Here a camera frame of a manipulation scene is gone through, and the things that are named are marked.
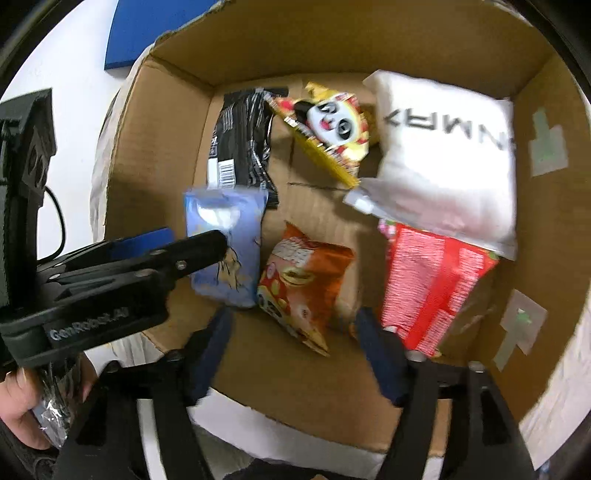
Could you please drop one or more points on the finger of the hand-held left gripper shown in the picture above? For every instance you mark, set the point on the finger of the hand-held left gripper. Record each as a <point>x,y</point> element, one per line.
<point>203,244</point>
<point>143,240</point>

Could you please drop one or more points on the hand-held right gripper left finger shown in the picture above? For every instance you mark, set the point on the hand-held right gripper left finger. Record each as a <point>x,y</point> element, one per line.
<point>214,337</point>

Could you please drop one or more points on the orange snack packet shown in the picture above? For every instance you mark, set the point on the orange snack packet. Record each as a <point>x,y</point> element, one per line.
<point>300,286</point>

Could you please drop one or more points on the black snack packet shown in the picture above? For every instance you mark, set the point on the black snack packet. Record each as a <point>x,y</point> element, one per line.
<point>240,138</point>

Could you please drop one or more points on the blue foam mat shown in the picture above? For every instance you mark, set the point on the blue foam mat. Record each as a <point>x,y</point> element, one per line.
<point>138,37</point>

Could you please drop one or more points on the yellow panda snack packet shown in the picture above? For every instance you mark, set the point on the yellow panda snack packet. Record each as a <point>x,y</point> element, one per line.
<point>332,120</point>

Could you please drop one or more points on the blue tissue pack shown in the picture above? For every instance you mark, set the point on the blue tissue pack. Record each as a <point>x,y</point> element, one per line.
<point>231,207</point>

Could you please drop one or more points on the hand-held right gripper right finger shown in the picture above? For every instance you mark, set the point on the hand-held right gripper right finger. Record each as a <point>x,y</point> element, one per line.
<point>381,355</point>

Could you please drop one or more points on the grey tablecloth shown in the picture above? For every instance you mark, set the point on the grey tablecloth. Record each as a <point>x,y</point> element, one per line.
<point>563,392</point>

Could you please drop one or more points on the person's left hand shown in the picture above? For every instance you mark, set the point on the person's left hand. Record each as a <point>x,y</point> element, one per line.
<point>16,401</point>

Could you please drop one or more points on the white soft pack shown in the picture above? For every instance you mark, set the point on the white soft pack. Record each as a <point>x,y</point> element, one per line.
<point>443,184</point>

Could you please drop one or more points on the cardboard box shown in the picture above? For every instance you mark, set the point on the cardboard box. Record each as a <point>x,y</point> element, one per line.
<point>300,383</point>

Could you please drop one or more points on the red snack packet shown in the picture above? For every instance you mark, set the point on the red snack packet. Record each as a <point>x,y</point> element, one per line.
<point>425,286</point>

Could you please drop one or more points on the person's left forearm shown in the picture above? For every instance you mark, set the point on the person's left forearm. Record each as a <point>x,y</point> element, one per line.
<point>18,461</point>

